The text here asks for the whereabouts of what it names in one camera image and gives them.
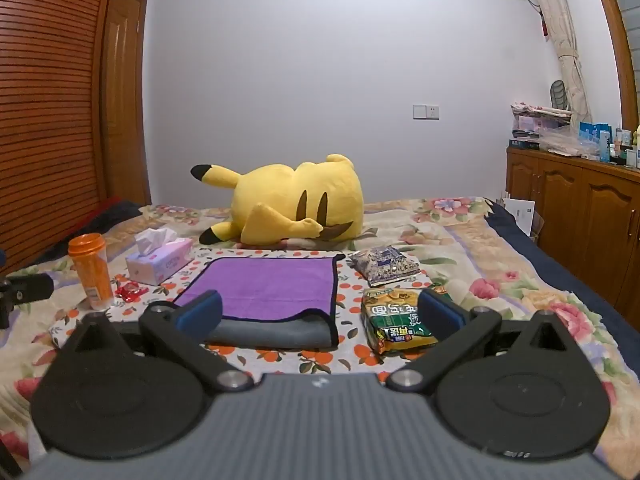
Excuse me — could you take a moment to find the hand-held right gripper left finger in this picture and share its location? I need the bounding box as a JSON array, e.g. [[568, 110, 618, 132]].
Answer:
[[54, 289, 255, 392]]

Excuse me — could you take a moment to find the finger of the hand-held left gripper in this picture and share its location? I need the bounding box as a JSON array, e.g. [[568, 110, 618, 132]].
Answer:
[[5, 274, 55, 305]]

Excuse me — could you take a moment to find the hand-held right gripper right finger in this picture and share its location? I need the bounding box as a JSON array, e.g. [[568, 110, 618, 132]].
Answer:
[[386, 287, 587, 392]]

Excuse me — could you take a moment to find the purple towel with grey back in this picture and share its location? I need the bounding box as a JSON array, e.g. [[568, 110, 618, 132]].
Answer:
[[172, 255, 347, 350]]

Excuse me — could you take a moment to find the green instant noodle packet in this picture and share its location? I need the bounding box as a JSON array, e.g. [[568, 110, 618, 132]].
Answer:
[[361, 285, 452, 356]]

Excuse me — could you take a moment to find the pink and white tissue box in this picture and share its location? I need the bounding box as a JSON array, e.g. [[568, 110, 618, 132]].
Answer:
[[125, 227, 194, 287]]

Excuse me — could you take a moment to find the orange plastic bottle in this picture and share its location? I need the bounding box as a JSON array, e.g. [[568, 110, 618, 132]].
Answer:
[[67, 233, 115, 311]]

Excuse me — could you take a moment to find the blue and white snack packet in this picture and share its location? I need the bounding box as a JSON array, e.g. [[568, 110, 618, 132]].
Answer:
[[348, 245, 422, 288]]

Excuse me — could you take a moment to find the red candy wrapper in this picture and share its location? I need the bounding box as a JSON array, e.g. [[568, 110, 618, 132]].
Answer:
[[115, 282, 147, 302]]

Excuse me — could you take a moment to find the white cloth with orange print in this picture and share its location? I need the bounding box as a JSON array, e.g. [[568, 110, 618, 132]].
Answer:
[[47, 246, 453, 377]]

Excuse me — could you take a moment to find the dark blue bed cover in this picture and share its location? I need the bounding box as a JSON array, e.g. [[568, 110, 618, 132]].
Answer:
[[487, 199, 640, 356]]

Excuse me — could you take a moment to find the cardboard box with white paper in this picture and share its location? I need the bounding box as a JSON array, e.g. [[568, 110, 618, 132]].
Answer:
[[500, 194, 547, 242]]

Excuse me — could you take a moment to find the yellow plush toy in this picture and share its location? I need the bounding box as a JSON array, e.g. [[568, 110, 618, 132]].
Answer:
[[191, 154, 365, 247]]

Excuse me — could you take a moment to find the wooden cabinet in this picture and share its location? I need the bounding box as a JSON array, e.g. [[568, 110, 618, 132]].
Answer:
[[505, 146, 640, 322]]

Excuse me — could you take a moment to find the wooden louvered wardrobe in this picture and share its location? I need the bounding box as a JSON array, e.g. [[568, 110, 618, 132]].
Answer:
[[0, 0, 124, 277]]

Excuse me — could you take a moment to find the wooden door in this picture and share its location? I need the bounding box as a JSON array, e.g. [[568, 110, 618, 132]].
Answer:
[[100, 0, 153, 207]]

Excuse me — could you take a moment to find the clear plastic bag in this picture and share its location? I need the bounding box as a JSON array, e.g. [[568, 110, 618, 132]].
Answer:
[[537, 125, 601, 159]]

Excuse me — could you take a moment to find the clutter on cabinet top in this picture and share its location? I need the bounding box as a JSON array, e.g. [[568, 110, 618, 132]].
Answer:
[[510, 101, 572, 142]]

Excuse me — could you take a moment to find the blue and white box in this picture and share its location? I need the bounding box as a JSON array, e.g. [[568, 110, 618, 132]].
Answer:
[[579, 121, 614, 162]]

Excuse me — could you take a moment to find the group of small bottles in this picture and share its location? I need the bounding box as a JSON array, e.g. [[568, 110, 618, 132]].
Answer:
[[611, 127, 640, 169]]

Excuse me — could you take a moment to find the small dark fan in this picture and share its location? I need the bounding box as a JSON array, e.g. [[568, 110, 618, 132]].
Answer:
[[550, 79, 571, 111]]

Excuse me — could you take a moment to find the beige patterned curtain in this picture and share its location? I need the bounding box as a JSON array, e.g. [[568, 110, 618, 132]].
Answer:
[[520, 0, 594, 132]]

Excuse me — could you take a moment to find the wooden window frame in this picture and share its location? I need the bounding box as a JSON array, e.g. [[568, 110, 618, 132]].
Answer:
[[587, 0, 640, 132]]

